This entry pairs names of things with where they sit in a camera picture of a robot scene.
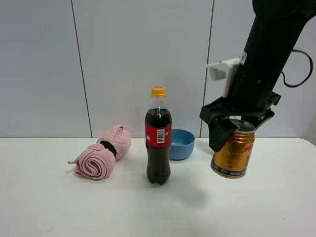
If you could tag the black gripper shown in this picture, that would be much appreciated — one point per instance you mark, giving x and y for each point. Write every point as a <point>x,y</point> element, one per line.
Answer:
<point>250,96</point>

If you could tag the gold Red Bull can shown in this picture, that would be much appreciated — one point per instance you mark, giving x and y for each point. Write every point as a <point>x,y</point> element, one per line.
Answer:
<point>232,160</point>

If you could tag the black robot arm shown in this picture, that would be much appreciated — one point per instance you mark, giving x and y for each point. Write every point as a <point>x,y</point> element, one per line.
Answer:
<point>274,33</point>

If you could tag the blue plastic bowl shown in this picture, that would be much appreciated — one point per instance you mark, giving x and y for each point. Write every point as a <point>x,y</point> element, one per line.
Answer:
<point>182,144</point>

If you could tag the cola bottle yellow cap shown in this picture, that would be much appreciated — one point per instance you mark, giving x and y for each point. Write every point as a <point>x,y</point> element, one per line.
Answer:
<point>158,130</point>

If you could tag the rolled pink towel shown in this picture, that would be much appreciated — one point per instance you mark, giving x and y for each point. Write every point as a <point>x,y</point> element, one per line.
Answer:
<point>98,160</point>

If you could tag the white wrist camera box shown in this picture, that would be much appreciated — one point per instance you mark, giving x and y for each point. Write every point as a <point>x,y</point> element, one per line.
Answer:
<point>224,70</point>

